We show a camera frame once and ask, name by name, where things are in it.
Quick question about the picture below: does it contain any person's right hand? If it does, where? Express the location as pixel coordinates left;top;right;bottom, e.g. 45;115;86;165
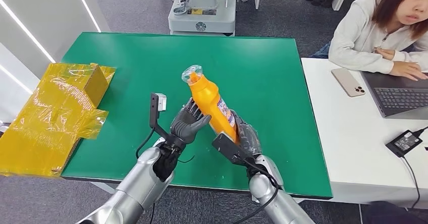
389;61;428;82

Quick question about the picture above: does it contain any yellow taped cardboard box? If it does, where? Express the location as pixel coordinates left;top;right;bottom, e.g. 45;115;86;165
0;62;117;179

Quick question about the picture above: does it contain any person's left hand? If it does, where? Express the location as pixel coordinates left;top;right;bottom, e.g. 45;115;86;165
373;47;396;62

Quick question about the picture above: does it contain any black power adapter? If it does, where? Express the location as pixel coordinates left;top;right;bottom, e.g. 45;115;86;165
385;129;423;158

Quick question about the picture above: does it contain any orange plastic bottle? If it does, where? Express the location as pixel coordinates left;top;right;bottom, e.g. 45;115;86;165
181;65;241;146

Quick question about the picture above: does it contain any beige smartphone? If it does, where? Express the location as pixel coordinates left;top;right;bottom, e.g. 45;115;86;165
331;68;366;98

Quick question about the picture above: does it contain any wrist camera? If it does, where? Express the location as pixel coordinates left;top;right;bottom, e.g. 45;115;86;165
149;92;170;142
211;132;249;166

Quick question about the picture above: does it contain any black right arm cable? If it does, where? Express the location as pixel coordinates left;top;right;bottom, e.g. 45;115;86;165
233;155;282;224

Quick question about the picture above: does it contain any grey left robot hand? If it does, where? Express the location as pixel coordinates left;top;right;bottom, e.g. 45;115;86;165
170;97;212;146

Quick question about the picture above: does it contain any person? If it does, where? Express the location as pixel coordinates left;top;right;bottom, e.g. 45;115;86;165
309;0;428;82

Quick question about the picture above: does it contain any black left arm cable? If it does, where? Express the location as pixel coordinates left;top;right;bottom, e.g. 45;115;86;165
135;128;158;160

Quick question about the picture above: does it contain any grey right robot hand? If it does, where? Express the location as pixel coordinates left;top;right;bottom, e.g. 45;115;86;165
230;109;263;157

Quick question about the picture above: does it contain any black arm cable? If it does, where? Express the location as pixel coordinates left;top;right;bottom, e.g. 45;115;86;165
135;128;158;160
233;155;282;224

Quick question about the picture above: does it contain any dark grey laptop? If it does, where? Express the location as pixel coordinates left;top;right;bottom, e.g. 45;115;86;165
360;70;428;121

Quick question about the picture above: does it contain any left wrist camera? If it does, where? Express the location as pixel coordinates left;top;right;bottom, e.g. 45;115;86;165
149;92;170;142

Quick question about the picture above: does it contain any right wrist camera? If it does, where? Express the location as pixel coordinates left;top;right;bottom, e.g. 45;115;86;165
211;132;249;166

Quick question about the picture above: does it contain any white machine with column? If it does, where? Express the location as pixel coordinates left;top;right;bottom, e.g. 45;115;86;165
167;0;238;37

